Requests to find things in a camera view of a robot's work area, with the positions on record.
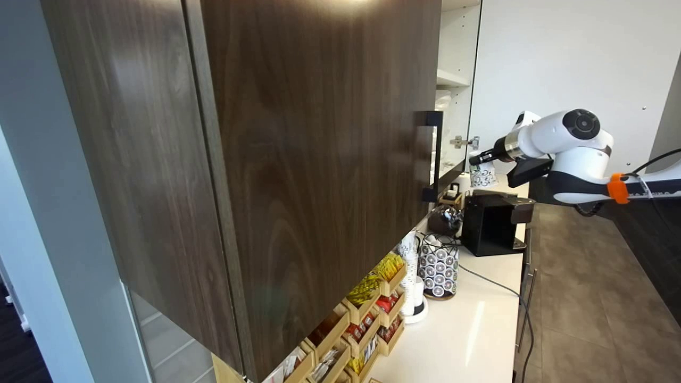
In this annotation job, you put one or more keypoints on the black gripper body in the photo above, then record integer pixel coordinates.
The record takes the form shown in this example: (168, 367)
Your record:
(505, 150)

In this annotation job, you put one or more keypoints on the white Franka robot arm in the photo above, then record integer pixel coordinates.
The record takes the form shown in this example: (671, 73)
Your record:
(589, 157)

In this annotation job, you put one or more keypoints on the silver cabinet door hinge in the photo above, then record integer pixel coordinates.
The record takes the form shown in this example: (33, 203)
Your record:
(460, 141)

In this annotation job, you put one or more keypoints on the white open cabinet door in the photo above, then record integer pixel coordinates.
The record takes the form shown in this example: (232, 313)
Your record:
(566, 57)

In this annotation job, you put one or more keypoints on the stack of paper cups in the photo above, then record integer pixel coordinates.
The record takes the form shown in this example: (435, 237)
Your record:
(412, 290)

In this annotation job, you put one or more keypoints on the dark wood cabinet door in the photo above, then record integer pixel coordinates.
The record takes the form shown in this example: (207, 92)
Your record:
(321, 172)

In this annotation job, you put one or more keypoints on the dark wood cabinet side panel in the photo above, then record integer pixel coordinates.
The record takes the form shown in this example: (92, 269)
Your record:
(135, 162)

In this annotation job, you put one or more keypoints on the black coffee machine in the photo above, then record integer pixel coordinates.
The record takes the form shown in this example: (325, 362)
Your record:
(490, 224)

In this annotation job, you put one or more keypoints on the wooden tea bag organiser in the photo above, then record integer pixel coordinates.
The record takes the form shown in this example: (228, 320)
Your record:
(364, 320)

